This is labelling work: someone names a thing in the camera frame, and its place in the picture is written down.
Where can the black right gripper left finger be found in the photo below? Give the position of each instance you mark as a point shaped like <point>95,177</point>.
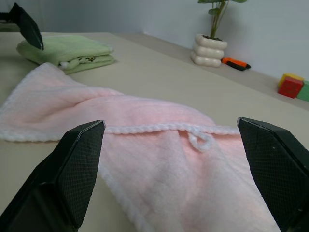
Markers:
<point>60,183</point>

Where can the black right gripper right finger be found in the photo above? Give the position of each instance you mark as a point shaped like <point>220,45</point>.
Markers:
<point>282,169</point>

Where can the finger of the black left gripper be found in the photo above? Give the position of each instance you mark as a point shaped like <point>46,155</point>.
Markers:
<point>27,26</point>

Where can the pink plush toy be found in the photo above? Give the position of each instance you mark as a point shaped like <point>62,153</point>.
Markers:
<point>157,169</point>

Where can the green folded towel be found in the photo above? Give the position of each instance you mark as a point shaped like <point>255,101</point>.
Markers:
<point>72,48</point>

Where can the green cube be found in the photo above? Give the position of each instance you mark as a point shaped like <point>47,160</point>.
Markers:
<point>304,93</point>

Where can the red cube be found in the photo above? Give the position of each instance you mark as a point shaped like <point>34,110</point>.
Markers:
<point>289,88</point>

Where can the yellow cube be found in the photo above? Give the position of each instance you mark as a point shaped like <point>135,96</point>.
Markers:
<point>290,76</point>

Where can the white ribbed plant pot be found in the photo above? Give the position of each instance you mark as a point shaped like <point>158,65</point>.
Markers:
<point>207,52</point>

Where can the green leafy plant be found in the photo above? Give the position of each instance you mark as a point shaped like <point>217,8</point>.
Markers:
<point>213,11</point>

